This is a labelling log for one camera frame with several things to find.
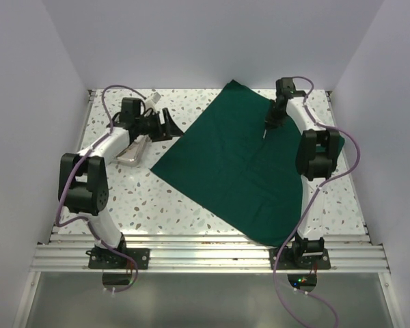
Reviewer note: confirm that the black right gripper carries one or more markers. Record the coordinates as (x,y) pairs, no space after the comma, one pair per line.
(272,123)

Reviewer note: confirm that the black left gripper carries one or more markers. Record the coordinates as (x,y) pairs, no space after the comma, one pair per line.
(165,131)

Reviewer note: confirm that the stainless steel instrument tray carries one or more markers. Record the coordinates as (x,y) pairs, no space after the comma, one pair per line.
(132,155)

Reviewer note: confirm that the green surgical drape cloth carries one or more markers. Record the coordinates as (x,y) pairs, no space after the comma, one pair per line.
(223,164)

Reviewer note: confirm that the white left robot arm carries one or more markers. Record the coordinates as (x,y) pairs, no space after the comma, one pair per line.
(83,187)

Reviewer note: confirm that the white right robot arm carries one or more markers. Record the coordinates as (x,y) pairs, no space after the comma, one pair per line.
(316,160)

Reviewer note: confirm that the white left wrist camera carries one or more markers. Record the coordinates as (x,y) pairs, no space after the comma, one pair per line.
(150,103)

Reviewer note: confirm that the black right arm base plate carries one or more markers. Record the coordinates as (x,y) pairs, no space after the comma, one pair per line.
(289,261)

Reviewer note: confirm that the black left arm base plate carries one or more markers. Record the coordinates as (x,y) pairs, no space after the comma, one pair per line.
(137,258)

